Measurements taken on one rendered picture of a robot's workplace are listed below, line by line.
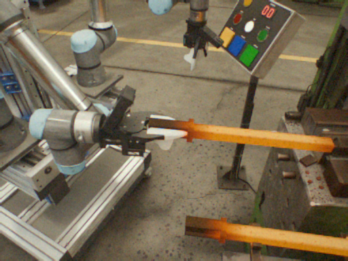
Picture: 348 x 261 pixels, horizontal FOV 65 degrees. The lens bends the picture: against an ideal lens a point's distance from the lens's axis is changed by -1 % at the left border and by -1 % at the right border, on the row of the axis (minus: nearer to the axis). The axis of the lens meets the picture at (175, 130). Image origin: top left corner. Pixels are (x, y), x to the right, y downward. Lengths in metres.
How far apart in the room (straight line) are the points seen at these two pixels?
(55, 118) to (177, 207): 1.28
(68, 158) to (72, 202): 0.97
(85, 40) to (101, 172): 0.84
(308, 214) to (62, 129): 0.69
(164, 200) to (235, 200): 0.47
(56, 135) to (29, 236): 1.03
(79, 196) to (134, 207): 0.37
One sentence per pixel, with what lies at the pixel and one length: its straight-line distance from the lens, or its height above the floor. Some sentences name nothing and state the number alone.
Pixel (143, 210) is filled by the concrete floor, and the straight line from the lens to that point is 1.83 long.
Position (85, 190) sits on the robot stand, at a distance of 1.72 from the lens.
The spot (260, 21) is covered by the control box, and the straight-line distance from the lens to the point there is 1.28.
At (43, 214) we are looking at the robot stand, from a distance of 1.72.
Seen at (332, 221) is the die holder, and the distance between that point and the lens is 0.93.
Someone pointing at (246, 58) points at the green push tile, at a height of 1.00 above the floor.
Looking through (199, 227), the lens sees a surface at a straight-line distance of 0.65.
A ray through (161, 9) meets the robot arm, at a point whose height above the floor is 1.22.
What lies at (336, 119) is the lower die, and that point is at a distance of 1.01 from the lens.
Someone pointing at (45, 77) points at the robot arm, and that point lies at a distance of 0.79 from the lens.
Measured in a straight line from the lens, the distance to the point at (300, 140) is 0.69.
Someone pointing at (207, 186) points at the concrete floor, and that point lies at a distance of 1.93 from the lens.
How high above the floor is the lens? 1.55
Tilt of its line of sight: 42 degrees down
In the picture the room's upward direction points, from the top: straight up
